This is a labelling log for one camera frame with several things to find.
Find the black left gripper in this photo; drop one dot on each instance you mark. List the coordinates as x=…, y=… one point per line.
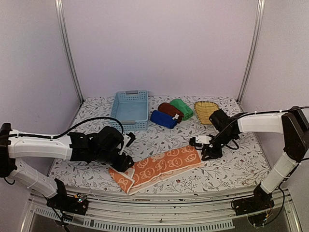
x=122, y=166

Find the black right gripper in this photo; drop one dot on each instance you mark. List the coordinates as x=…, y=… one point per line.
x=214, y=154

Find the orange bunny pattern towel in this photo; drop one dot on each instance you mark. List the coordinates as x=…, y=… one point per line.
x=157, y=168

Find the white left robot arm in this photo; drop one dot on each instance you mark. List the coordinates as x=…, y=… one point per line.
x=14, y=146

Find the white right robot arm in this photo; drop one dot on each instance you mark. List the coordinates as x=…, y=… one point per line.
x=284, y=137

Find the yellow woven bamboo tray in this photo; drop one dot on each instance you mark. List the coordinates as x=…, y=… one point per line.
x=204, y=110

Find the green rolled towel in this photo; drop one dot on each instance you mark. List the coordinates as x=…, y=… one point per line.
x=183, y=107

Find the light blue plastic basket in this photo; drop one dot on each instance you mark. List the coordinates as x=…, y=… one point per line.
x=131, y=109

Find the blue rolled towel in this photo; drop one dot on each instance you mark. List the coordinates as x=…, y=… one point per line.
x=163, y=119

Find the brown rolled towel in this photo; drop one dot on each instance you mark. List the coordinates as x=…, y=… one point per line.
x=170, y=110

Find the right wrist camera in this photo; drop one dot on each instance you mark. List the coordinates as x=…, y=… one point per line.
x=199, y=141

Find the aluminium front rail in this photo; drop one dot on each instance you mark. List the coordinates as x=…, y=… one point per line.
x=110, y=211

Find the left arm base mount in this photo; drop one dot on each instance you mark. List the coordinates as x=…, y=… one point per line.
x=77, y=204

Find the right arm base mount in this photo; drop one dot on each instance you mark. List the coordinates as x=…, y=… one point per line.
x=260, y=200

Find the right aluminium frame post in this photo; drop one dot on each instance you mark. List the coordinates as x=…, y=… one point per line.
x=256, y=33

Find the aluminium frame post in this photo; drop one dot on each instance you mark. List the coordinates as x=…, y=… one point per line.
x=256, y=33
x=67, y=49

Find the left aluminium frame post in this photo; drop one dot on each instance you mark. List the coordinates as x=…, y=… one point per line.
x=67, y=49

